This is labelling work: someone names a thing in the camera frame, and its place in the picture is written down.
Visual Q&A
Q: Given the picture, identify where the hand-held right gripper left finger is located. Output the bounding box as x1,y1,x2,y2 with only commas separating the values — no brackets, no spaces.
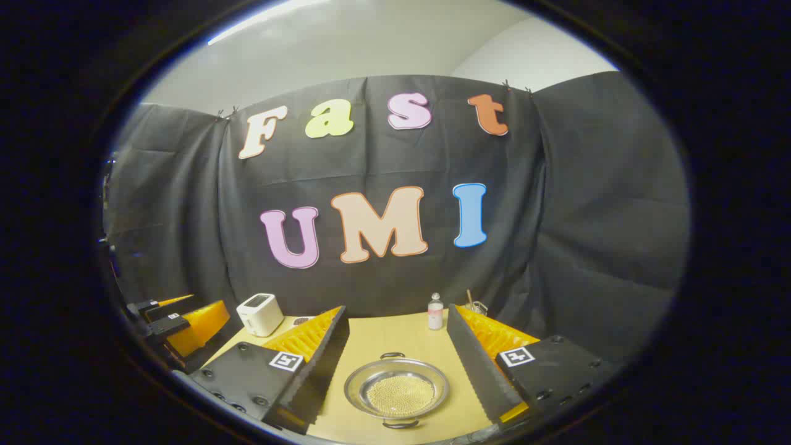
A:
188,305,350,435

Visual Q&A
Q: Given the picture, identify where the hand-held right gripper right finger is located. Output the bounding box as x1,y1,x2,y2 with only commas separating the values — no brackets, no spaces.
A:
446,303,620,428

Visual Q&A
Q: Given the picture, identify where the stainless steel pot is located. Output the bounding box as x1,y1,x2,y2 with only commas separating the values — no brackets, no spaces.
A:
344,352,450,430

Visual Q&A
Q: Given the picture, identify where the large soybean pile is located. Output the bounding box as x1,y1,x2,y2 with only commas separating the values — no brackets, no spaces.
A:
358,375,436,418

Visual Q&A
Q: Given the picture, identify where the white toaster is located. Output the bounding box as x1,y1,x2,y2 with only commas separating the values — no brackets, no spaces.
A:
236,293,285,337

